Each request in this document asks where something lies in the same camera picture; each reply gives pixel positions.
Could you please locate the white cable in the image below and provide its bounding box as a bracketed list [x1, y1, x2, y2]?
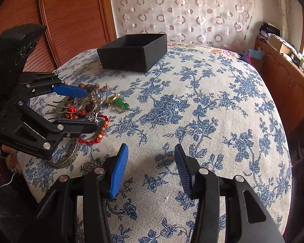
[0, 169, 19, 188]

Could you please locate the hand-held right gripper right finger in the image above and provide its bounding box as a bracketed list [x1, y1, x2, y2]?
[174, 143, 285, 243]

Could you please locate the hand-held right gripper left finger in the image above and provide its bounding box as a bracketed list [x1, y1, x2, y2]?
[20, 143, 129, 243]

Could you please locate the red cord gold bead bracelet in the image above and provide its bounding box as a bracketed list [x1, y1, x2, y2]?
[78, 114, 110, 145]

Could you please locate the silver bangle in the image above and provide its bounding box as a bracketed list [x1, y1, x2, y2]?
[48, 137, 85, 169]

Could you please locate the pile of dark clothes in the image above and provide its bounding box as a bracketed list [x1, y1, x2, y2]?
[258, 21, 282, 40]

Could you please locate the bronze wavy hair comb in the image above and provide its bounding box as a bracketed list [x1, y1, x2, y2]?
[45, 99, 92, 122]

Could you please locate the brown wooden bead bracelet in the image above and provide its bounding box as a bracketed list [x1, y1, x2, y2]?
[66, 82, 102, 119]

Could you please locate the wooden wardrobe door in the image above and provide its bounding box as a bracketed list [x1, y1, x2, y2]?
[0, 0, 117, 71]

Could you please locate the beige window curtain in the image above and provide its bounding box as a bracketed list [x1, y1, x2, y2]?
[278, 0, 290, 39]

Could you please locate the blue floral cloth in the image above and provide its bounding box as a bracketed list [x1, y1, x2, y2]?
[16, 43, 293, 243]

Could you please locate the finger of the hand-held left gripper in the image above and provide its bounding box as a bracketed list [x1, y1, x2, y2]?
[0, 101, 98, 160]
[19, 71, 90, 100]

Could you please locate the teal plastic bag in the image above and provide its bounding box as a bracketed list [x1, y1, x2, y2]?
[249, 49, 266, 59]

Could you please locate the wooden cabinet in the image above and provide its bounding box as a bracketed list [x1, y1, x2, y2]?
[250, 38, 304, 138]

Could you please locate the silver ornate hair ornament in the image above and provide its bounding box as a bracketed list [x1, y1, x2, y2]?
[87, 91, 107, 123]

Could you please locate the cardboard box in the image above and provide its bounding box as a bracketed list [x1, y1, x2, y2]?
[268, 34, 293, 54]

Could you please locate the green jade bead pendant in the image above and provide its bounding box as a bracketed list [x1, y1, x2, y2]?
[104, 92, 132, 114]

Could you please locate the dark blue blanket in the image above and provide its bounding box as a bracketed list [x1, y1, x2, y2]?
[238, 52, 252, 63]

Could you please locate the circle patterned sheer curtain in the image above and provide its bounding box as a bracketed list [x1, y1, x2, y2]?
[108, 0, 256, 49]

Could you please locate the black jewelry box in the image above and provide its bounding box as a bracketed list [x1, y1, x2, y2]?
[97, 33, 168, 72]

